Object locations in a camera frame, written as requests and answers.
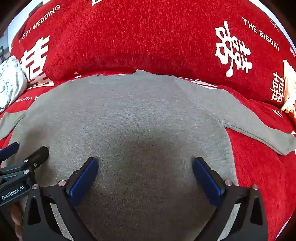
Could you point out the red printed sofa cover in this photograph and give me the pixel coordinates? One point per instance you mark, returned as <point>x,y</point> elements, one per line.
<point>138,34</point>

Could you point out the person's left hand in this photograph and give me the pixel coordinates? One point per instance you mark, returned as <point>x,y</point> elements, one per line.
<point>16,220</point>

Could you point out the white floral cloth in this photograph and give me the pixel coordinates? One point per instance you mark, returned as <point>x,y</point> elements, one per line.
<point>11,81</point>

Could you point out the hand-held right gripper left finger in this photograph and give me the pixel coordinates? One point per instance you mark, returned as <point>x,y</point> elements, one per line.
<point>83,182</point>

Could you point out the grey knit sweater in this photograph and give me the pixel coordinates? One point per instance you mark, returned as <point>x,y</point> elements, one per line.
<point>138,115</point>

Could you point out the cream crumpled cloth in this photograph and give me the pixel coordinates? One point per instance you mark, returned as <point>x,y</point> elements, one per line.
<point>290,92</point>

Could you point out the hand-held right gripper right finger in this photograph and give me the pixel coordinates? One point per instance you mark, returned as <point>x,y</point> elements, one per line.
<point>208,182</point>

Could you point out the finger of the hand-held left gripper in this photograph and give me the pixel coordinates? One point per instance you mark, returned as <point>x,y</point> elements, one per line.
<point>39,156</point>
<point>8,150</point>

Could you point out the dark wall socket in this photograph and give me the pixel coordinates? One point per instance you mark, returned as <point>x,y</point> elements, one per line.
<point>35,9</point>

